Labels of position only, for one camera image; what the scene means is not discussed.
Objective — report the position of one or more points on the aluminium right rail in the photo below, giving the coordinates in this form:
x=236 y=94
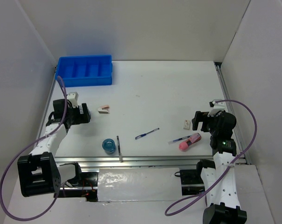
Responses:
x=245 y=159

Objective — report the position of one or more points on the aluminium front rail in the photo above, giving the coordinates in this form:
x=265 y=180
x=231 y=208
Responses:
x=89 y=163

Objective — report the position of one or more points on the dark blue gel pen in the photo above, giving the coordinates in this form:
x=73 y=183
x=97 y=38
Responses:
x=179 y=139

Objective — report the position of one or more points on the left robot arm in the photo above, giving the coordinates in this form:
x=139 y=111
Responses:
x=38 y=172

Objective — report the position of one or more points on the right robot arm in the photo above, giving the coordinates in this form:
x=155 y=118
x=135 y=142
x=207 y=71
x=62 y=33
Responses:
x=218 y=175

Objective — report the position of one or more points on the pink white mini stapler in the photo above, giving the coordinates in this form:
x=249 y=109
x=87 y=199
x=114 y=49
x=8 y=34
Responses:
x=103 y=109

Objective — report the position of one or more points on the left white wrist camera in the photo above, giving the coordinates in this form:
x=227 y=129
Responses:
x=72 y=97

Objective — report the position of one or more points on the blue compartment tray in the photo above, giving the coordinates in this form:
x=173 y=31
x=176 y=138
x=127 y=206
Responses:
x=80 y=71

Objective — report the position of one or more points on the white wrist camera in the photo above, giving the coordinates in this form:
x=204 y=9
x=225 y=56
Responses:
x=72 y=97
x=216 y=107

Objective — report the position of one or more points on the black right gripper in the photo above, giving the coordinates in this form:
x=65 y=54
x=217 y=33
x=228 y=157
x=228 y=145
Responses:
x=200 y=116

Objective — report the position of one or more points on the blue clear ballpoint pen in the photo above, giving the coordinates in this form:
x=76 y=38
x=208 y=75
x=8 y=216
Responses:
x=145 y=134

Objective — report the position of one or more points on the white staples box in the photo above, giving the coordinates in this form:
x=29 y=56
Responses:
x=186 y=125

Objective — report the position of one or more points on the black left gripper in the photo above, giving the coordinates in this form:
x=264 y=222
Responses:
x=82 y=118

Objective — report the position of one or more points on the black gel pen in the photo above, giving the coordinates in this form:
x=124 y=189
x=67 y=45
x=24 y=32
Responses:
x=119 y=150

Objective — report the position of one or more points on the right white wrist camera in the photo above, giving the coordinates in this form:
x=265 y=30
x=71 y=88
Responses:
x=216 y=107

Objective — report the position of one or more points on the aluminium rail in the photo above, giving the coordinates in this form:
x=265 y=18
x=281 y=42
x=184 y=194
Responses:
x=245 y=159
x=89 y=163

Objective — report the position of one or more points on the silver foil cover sheet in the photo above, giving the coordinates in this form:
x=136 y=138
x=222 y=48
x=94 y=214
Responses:
x=138 y=184

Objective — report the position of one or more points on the pink capped marker tube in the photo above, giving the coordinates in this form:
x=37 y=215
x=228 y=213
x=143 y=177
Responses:
x=184 y=146

